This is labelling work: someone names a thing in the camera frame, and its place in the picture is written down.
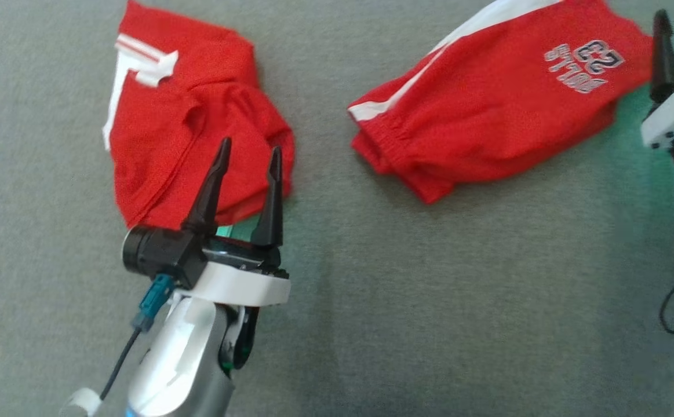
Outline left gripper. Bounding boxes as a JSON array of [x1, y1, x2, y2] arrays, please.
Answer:
[[181, 137, 291, 306]]

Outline red basketball jersey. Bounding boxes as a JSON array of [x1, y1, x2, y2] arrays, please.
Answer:
[[102, 0, 296, 229]]

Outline red basketball shorts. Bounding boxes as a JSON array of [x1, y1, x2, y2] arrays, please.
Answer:
[[347, 0, 656, 204]]

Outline grey fabric sofa ottoman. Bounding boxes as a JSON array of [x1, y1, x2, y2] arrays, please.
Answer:
[[0, 0, 674, 417]]

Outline teal left camera connector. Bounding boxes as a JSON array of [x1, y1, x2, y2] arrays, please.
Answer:
[[132, 273, 176, 334]]

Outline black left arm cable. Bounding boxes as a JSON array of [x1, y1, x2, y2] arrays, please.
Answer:
[[100, 327, 142, 401]]

